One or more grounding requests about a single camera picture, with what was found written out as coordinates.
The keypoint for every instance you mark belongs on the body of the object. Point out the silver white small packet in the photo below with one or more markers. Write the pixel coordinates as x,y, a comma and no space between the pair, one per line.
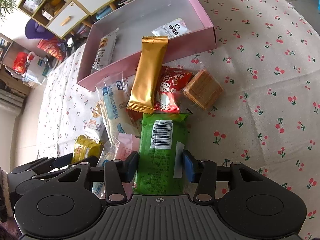
173,29

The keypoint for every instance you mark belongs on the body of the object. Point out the white shopping bag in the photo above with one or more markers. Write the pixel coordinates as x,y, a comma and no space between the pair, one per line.
37,69

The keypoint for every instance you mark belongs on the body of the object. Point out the pink cardboard box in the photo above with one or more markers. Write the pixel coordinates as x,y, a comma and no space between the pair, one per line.
138,19

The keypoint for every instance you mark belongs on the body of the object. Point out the gold wrapper bar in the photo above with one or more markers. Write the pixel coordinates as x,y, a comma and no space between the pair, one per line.
147,74

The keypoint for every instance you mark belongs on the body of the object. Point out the pink wafer snack pack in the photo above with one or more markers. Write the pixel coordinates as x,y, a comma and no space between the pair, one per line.
127,144

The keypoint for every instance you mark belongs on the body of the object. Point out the cherry print tablecloth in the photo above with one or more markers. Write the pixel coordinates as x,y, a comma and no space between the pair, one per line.
267,61

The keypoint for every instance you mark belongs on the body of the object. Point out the green snack packet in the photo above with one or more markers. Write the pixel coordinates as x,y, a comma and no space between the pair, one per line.
162,142

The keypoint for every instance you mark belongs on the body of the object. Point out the red snack packet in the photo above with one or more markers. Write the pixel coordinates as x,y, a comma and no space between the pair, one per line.
168,91

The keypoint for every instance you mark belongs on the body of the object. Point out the clear cracker stack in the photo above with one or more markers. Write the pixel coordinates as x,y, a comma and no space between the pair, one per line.
203,89

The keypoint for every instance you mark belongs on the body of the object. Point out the orange white snack packet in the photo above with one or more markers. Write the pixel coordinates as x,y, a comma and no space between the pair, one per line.
94,125

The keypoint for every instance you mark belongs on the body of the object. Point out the red cylindrical gift can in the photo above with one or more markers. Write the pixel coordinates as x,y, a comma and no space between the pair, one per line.
52,47

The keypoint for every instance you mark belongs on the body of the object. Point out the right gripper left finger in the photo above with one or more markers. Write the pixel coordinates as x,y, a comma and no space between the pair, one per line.
117,172

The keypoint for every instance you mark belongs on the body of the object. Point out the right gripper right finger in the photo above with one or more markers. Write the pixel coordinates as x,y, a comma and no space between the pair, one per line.
204,173

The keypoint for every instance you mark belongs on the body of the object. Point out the purple hat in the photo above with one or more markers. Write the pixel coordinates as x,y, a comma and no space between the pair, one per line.
34,30

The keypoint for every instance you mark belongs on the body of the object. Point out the silver cookie snack pack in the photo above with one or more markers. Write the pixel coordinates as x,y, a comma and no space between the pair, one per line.
105,51

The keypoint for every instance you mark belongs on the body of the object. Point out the yellow snack packet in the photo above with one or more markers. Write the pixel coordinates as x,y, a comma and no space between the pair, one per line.
86,147

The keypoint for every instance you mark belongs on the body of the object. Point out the red gift bag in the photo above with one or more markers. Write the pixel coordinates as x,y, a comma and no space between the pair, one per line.
19,63

